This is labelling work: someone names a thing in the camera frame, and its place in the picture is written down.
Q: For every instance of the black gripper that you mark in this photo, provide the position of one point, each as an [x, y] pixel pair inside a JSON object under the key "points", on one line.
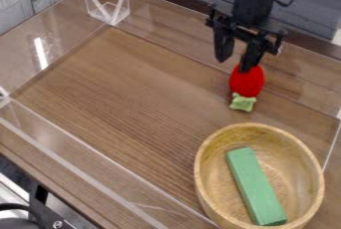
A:
{"points": [[261, 37]]}

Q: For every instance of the red plush strawberry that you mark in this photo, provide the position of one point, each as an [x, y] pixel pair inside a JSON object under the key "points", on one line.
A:
{"points": [[245, 86]]}

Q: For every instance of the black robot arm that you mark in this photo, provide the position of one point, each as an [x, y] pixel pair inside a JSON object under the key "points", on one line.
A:
{"points": [[252, 11]]}

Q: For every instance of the wooden oval bowl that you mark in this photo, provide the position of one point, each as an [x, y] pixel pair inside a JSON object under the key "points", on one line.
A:
{"points": [[291, 167]]}

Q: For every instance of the green rectangular block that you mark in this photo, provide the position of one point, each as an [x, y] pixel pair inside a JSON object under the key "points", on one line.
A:
{"points": [[259, 195]]}

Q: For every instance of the clear acrylic corner bracket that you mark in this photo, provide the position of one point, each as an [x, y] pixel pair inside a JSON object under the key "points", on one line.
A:
{"points": [[112, 13]]}

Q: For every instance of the clear acrylic enclosure wall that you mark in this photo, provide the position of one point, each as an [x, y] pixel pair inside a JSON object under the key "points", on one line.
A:
{"points": [[110, 195]]}

